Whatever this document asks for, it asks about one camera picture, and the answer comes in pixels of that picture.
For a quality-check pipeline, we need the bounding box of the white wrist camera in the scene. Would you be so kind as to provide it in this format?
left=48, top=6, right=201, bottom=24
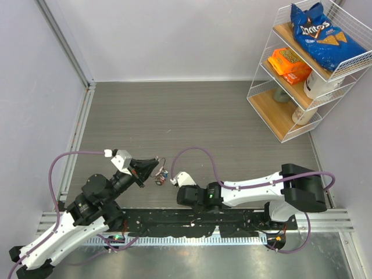
left=104, top=149, right=132, bottom=176
left=170, top=171, right=196, bottom=187

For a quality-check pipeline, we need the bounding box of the aluminium frame rail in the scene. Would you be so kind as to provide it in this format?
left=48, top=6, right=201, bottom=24
left=34, top=0, right=97, bottom=235

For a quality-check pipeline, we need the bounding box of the white plastic jug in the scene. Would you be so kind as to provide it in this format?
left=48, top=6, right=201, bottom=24
left=303, top=70, right=345, bottom=100

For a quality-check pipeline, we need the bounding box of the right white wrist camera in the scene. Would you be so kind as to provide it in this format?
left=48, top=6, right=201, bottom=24
left=170, top=171, right=196, bottom=187

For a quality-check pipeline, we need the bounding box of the orange snack box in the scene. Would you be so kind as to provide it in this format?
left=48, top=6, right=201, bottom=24
left=267, top=48, right=312, bottom=85

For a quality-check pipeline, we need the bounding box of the white slotted cable duct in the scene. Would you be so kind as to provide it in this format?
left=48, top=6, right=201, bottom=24
left=80, top=232, right=267, bottom=246

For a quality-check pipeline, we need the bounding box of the white wire shelf rack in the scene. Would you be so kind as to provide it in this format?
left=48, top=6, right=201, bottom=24
left=246, top=1, right=371, bottom=143

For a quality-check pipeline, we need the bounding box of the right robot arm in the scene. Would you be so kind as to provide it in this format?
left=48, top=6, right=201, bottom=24
left=171, top=164, right=327, bottom=229

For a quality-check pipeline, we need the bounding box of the large metal keyring with keys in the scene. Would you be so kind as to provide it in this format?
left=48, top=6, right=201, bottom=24
left=150, top=157, right=169, bottom=186

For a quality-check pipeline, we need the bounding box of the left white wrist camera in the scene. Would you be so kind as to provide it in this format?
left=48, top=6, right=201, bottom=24
left=104, top=149, right=132, bottom=176

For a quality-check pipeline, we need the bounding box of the cream bottle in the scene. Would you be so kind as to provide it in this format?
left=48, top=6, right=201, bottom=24
left=292, top=106, right=318, bottom=126

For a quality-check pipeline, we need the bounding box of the grey cup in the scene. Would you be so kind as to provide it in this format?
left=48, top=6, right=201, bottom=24
left=273, top=86, right=291, bottom=103

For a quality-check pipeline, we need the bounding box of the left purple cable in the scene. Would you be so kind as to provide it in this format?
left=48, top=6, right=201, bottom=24
left=7, top=149, right=146, bottom=278

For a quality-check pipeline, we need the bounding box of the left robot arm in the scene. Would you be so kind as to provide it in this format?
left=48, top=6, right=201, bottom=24
left=9, top=158, right=159, bottom=278

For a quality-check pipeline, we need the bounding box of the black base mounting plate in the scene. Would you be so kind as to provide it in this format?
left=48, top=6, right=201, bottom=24
left=107, top=209, right=298, bottom=238

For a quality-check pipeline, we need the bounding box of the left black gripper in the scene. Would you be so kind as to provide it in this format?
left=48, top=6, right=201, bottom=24
left=104, top=158, right=159, bottom=204

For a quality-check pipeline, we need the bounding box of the blue Doritos chip bag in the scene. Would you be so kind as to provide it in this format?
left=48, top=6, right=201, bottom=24
left=290, top=2, right=366, bottom=71

